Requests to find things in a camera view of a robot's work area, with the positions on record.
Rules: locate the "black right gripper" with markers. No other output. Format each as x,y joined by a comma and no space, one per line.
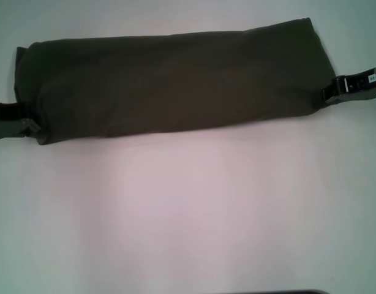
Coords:
367,85

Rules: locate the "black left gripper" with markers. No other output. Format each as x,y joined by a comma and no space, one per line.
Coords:
7,122

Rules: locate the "dark green printed t-shirt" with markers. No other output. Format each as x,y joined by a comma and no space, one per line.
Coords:
175,85

